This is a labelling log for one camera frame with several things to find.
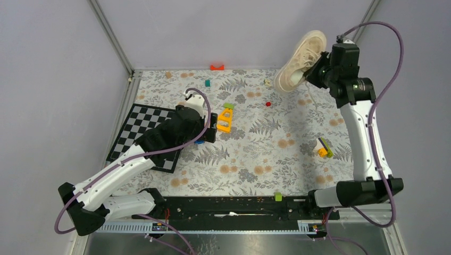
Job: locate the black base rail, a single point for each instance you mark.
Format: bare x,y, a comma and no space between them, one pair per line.
207,208

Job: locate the black white checkerboard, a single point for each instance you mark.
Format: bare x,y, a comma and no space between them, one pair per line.
140,119

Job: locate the yellow triangular toy frame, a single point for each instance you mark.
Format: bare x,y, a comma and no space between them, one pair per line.
225,120

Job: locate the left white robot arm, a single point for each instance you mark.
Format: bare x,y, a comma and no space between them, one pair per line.
92,203

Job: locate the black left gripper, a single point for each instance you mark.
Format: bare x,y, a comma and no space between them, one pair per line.
209,136

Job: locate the white slotted cable duct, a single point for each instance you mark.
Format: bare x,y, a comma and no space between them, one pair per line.
218,225

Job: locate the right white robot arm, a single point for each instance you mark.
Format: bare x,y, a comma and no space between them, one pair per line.
373,181

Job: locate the green block on frame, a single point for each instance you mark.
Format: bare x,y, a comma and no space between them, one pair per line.
228,105

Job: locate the floral patterned table mat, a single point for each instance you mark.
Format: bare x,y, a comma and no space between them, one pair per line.
269,149

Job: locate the lime green cube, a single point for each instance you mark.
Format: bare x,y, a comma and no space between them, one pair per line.
278,197

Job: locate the orange arch block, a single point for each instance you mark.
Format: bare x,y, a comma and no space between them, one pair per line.
216,67

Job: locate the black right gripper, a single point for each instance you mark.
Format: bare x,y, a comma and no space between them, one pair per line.
311,76

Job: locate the beige sneaker with laces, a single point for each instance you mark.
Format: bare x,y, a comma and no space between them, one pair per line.
306,53

